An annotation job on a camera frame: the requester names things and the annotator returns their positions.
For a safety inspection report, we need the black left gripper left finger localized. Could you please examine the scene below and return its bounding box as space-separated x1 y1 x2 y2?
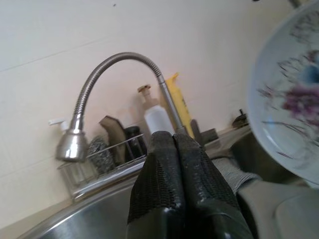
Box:
126 131 187 239

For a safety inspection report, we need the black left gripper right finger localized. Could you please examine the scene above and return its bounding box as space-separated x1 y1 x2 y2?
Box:
172 132 252 239

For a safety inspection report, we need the large white floral bowl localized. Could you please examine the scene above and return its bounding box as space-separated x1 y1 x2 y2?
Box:
246 1 319 180

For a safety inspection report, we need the grey striped dishcloth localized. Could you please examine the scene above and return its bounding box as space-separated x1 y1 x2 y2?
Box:
211 155 260 193

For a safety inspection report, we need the black bottle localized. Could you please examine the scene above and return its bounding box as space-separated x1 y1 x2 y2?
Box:
124 125 148 159

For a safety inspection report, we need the brown dish brush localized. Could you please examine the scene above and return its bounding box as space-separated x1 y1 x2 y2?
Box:
99 115 128 165

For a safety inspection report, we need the steel wool scrubber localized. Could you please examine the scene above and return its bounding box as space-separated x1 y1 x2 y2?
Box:
87 135 117 173

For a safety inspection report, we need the white pump bottle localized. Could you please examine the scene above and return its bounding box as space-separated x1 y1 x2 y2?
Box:
137 84 173 137

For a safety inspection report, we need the yellow detergent bottle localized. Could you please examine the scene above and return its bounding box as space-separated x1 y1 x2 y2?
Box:
165 72 195 139

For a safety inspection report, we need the stainless steel sink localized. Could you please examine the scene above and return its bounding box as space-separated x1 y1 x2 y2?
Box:
14 128 319 239

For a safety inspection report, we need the steel gooseneck faucet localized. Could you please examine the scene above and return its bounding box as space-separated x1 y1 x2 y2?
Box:
55 51 194 163

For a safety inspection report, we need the wire sink caddy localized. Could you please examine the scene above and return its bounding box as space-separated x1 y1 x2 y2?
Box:
57 133 151 198

